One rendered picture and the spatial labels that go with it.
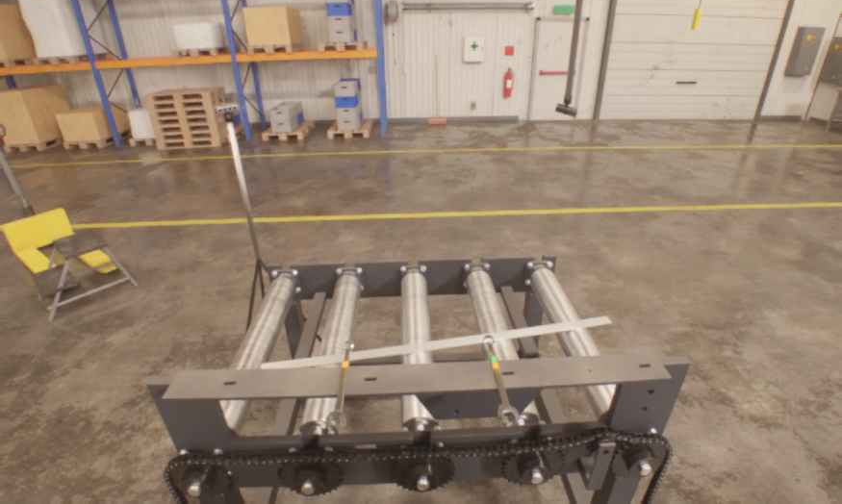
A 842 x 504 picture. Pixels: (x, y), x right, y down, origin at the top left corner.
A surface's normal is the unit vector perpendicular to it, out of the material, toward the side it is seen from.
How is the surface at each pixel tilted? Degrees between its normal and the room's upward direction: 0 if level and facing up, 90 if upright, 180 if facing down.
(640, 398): 90
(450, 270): 90
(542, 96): 90
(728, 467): 0
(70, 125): 90
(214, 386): 0
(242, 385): 0
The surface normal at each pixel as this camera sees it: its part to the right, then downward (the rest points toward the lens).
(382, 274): 0.04, 0.45
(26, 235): 0.83, 0.25
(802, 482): -0.01, -0.89
